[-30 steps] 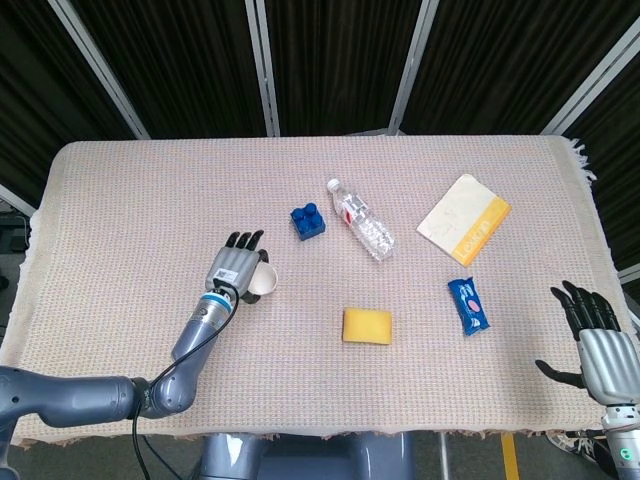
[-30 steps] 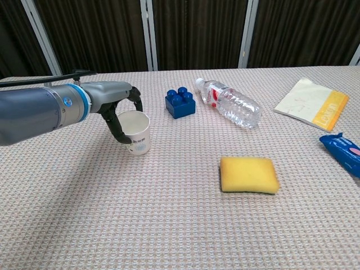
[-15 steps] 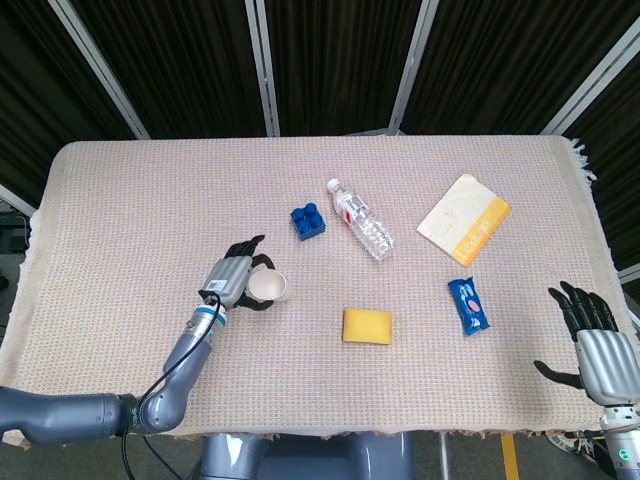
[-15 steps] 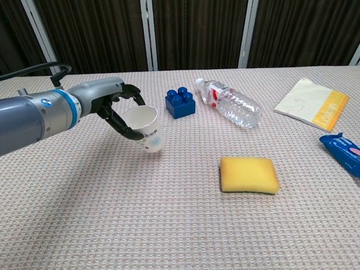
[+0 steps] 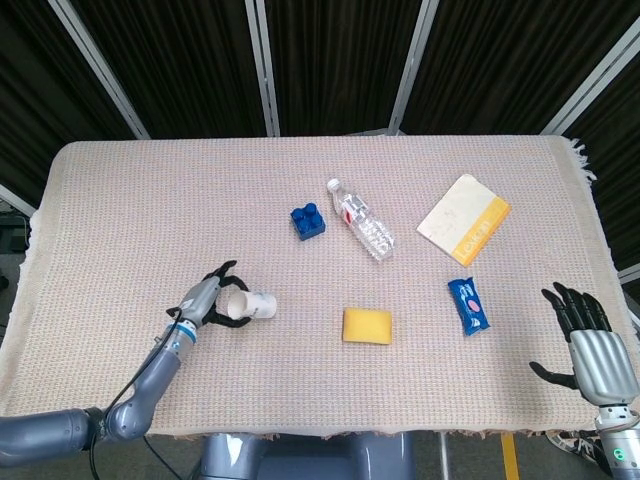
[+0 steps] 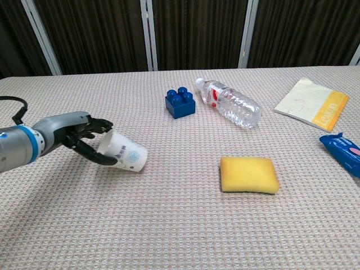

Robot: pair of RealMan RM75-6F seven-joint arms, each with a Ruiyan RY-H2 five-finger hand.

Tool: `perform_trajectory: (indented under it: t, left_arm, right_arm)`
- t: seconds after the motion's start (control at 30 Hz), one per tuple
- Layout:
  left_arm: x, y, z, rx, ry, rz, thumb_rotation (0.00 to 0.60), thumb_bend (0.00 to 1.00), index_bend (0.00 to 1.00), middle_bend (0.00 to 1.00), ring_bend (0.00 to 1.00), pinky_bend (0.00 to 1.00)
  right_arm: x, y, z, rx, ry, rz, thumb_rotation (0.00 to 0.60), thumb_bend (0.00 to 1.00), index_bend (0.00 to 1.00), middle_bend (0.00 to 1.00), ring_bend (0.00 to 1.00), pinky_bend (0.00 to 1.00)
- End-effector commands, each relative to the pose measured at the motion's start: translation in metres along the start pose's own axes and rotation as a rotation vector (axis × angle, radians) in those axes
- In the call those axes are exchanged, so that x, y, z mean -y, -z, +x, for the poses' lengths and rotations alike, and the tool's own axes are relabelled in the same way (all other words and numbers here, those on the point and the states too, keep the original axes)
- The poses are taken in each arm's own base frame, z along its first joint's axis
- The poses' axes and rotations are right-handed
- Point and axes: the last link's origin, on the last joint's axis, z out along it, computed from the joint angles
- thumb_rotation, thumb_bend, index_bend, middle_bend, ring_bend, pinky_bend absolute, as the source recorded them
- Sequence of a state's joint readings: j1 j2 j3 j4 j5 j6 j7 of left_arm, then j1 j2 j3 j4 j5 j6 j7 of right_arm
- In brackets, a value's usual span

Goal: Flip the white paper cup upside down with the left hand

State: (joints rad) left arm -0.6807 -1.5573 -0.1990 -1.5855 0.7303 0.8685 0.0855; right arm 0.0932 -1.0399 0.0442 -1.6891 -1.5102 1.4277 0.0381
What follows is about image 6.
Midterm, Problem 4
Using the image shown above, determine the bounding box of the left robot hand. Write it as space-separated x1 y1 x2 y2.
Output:
33 111 118 166

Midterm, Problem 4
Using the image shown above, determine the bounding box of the white paper cup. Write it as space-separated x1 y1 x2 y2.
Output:
97 128 149 173

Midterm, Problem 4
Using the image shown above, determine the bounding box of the checkered tablecloth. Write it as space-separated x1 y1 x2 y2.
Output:
0 65 360 270

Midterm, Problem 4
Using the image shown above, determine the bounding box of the blue toy building block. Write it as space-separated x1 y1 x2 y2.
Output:
164 86 196 120

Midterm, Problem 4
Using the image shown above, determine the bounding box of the clear plastic water bottle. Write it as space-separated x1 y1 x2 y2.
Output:
195 78 263 129

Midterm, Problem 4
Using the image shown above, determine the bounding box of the yellow sponge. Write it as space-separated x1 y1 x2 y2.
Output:
219 156 281 195

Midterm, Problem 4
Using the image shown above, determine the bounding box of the white and yellow notepad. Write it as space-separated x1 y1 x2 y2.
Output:
274 78 350 133

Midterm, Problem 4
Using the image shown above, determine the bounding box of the blue wet wipes pack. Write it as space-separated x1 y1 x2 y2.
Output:
319 132 360 178

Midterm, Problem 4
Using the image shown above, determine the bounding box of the black cable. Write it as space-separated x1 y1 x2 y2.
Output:
0 96 29 126

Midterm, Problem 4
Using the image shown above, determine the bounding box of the grey screen frame post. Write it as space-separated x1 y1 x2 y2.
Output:
20 0 63 76
349 44 360 67
237 0 259 69
139 0 159 71

